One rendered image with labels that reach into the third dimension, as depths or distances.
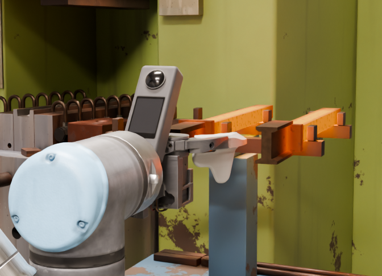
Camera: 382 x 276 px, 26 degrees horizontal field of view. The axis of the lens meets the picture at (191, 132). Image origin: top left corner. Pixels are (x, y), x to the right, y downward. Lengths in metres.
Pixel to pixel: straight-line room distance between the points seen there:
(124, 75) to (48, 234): 1.39
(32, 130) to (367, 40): 0.78
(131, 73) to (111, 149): 1.31
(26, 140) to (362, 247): 0.82
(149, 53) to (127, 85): 0.11
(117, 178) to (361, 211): 1.25
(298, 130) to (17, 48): 1.03
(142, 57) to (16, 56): 0.33
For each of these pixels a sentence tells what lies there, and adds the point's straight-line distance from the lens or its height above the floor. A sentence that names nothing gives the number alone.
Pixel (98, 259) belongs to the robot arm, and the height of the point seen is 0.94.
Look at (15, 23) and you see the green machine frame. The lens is 1.94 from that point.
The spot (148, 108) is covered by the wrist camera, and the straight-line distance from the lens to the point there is 0.93.
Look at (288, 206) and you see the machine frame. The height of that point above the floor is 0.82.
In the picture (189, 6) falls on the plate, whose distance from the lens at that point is 1.59.
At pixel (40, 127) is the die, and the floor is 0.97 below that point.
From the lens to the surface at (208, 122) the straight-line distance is 1.08.
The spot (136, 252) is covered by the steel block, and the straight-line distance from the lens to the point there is 1.66.
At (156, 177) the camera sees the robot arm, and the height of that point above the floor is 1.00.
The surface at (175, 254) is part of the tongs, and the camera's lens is 1.46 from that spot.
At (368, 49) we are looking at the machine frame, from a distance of 1.92.
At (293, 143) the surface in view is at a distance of 1.04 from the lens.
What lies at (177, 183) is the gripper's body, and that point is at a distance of 0.94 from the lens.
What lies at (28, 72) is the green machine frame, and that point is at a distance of 1.97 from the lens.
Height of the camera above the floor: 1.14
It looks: 6 degrees down
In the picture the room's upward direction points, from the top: straight up
